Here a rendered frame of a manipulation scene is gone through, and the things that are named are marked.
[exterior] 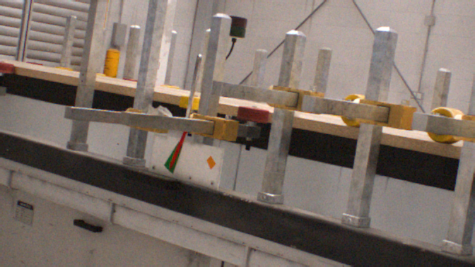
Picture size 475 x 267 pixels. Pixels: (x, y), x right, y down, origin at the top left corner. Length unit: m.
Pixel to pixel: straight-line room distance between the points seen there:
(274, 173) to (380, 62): 0.37
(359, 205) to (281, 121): 0.29
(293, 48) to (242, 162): 0.49
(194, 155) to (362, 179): 0.51
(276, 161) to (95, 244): 1.04
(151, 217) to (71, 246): 0.70
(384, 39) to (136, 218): 0.91
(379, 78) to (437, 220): 0.37
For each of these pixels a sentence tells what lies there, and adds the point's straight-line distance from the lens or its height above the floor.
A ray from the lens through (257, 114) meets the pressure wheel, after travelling 2.37.
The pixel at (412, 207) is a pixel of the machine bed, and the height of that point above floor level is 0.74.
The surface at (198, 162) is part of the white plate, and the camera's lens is 2.33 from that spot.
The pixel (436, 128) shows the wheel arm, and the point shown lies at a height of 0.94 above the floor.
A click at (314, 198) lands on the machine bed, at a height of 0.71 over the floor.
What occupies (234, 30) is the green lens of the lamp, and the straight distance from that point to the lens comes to 2.36.
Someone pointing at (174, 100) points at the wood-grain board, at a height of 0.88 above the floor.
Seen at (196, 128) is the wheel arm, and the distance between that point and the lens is 2.26.
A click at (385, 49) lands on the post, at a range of 2.00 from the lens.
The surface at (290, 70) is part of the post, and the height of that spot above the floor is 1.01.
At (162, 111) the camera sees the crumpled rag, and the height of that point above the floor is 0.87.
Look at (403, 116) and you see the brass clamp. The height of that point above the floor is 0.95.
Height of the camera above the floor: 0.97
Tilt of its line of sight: 3 degrees down
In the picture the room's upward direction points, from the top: 9 degrees clockwise
